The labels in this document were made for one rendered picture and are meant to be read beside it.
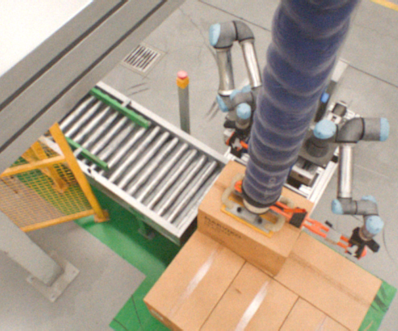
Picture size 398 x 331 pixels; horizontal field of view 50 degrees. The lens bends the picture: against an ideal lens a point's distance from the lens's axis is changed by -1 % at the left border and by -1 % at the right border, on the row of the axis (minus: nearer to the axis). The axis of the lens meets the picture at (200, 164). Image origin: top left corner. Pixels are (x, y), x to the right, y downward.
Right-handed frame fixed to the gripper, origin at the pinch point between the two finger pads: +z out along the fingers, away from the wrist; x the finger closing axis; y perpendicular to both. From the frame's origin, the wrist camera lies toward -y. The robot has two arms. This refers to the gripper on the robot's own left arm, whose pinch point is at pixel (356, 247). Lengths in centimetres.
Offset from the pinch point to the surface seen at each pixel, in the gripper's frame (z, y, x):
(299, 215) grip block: -1.3, 35.1, -0.7
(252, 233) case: 13, 54, 17
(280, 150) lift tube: -69, 55, 9
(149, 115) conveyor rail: 48, 171, -39
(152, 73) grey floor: 108, 228, -114
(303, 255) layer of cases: 53, 21, -1
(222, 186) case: 13, 84, 0
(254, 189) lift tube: -25, 61, 10
